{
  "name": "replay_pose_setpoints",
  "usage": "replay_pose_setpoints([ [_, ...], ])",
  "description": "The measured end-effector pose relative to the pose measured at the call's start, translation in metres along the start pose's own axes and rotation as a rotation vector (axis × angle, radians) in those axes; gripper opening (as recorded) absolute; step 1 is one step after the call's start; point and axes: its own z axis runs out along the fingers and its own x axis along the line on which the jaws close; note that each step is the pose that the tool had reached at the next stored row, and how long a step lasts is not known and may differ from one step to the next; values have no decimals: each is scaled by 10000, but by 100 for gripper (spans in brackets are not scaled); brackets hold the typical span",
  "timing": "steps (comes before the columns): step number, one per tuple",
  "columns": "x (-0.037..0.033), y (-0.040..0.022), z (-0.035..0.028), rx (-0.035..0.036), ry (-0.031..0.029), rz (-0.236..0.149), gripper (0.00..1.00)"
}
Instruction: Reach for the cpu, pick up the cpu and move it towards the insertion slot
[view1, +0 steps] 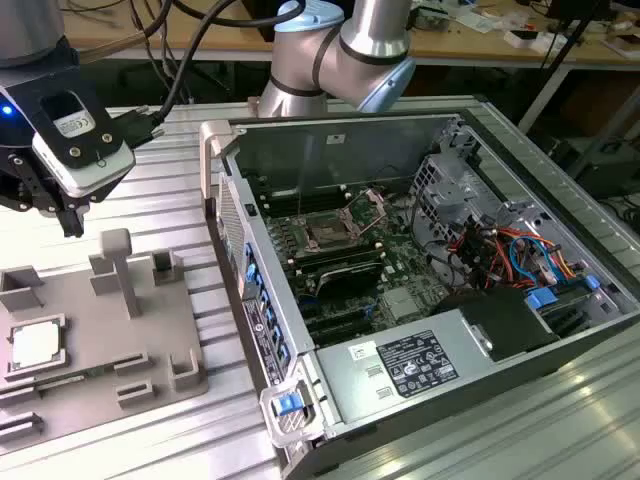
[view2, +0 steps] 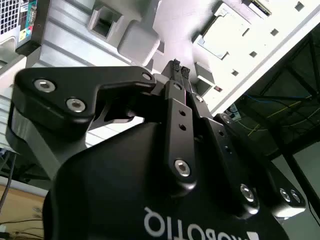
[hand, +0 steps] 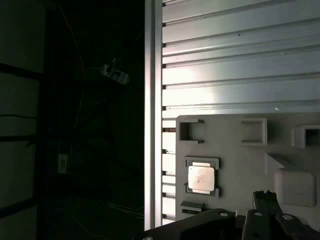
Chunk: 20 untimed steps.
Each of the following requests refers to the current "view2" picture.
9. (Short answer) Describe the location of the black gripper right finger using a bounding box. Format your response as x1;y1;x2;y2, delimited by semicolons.
180;65;308;221

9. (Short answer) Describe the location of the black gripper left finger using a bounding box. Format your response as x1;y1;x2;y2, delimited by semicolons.
5;58;199;198

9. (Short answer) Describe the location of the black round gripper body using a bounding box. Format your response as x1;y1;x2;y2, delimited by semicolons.
41;121;299;240

